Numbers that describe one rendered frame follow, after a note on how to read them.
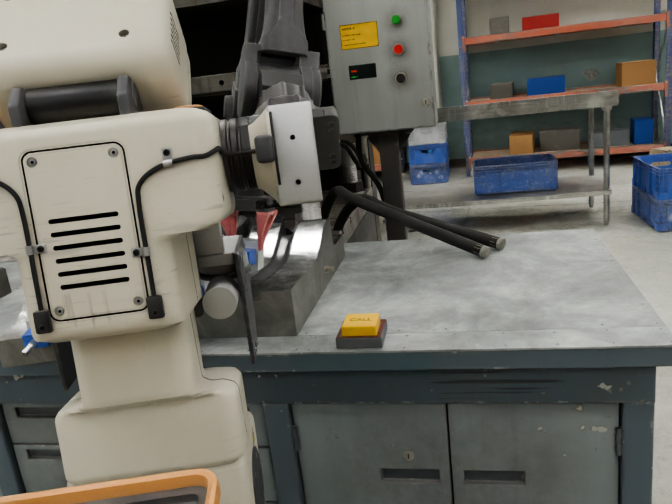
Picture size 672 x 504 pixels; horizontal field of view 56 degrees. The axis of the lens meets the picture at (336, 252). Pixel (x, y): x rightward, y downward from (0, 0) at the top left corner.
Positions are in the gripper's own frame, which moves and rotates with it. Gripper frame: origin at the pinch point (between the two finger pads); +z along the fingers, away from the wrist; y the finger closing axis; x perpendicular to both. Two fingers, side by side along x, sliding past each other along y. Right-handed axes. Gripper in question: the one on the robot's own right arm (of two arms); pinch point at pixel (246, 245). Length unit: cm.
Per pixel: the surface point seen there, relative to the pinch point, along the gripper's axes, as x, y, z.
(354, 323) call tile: 4.5, -21.2, 11.6
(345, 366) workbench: 6.6, -20.3, 18.8
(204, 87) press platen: -74, 39, -35
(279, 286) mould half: -0.9, -6.2, 7.4
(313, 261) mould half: -17.8, -8.7, 5.4
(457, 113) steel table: -352, -35, -46
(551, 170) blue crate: -377, -105, -9
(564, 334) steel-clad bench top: 3, -56, 11
